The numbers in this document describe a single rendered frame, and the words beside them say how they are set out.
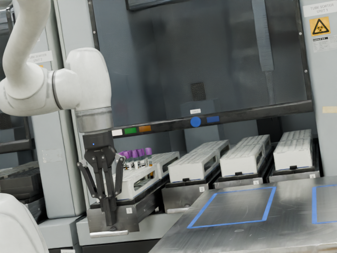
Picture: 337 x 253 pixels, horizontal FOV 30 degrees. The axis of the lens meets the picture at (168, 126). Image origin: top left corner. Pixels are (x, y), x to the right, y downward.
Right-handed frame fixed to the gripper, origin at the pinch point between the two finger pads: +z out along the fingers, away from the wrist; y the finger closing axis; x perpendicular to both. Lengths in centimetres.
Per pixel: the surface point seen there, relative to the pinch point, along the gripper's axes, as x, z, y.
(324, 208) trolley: 31, -2, -53
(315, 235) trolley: 51, -2, -52
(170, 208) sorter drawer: -22.2, 5.0, -10.2
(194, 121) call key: -27.5, -18.2, -19.7
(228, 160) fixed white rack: -25.9, -6.1, -28.0
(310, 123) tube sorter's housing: -107, -7, -50
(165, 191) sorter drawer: -22.2, 0.1, -9.3
